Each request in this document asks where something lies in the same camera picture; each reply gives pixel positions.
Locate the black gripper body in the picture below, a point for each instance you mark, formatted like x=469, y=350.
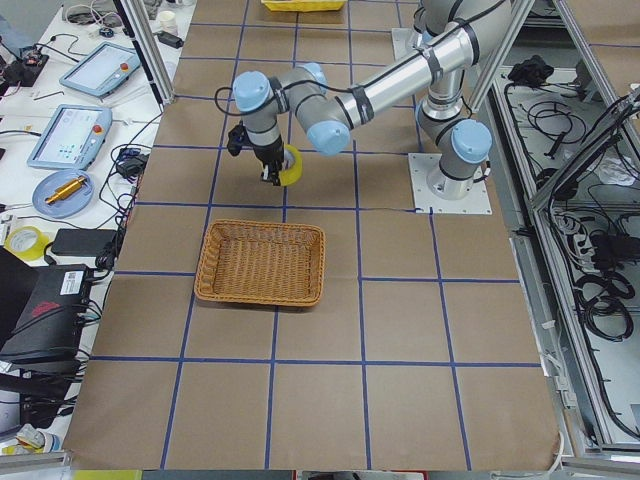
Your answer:
x=267, y=157

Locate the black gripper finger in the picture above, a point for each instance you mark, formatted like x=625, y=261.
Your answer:
x=263, y=172
x=273, y=173

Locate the yellow tape roll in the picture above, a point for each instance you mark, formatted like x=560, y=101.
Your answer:
x=292, y=166
x=27, y=243

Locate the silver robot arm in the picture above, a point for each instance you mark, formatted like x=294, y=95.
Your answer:
x=449, y=37

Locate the yellow tape roll on desk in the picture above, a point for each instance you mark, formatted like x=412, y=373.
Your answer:
x=27, y=243

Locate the brown wicker basket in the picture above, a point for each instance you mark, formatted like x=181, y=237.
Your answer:
x=261, y=263

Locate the yellow plastic basket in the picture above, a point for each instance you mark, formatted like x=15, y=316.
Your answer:
x=303, y=6

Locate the white paper cup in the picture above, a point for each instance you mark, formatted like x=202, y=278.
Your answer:
x=168, y=22

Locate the upper teach pendant tablet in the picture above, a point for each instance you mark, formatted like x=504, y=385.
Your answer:
x=102, y=71

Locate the teach pendant tablet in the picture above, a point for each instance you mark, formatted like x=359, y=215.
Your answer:
x=102, y=71
x=72, y=138

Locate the lower teach pendant tablet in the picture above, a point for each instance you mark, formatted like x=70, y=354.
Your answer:
x=72, y=138

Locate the black power adapter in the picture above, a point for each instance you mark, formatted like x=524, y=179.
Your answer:
x=82, y=242

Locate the brass cylinder tool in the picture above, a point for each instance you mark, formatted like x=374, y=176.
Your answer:
x=65, y=191

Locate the blue plate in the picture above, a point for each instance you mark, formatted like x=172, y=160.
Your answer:
x=65, y=208

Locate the black computer box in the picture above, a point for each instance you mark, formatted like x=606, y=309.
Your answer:
x=40, y=310

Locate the aluminium frame post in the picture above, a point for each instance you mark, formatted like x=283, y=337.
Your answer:
x=136, y=22

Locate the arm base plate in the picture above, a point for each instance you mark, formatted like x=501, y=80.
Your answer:
x=434, y=193
x=407, y=44

